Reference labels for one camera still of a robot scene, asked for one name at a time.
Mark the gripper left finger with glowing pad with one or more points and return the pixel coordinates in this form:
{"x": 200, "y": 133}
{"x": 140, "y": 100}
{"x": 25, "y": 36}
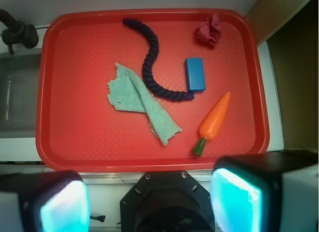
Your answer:
{"x": 44, "y": 202}

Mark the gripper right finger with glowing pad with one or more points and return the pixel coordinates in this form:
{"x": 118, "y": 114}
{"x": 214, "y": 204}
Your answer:
{"x": 270, "y": 192}

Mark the crumpled red paper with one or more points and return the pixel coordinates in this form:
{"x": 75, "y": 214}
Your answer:
{"x": 209, "y": 31}

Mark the red plastic tray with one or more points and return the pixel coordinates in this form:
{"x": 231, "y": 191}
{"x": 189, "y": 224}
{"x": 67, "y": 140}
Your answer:
{"x": 78, "y": 129}

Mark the orange toy carrot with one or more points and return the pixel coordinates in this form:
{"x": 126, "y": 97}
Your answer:
{"x": 212, "y": 124}

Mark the green terry cloth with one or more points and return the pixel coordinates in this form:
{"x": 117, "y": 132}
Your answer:
{"x": 128, "y": 93}

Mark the steel sink basin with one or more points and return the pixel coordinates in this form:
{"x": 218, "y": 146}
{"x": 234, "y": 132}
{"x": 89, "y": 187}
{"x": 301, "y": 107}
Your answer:
{"x": 19, "y": 77}

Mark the blue rectangular block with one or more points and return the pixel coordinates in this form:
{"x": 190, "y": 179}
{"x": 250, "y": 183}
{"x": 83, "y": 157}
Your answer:
{"x": 195, "y": 74}

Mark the dark faucet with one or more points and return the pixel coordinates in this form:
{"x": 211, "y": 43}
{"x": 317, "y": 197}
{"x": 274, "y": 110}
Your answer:
{"x": 17, "y": 32}

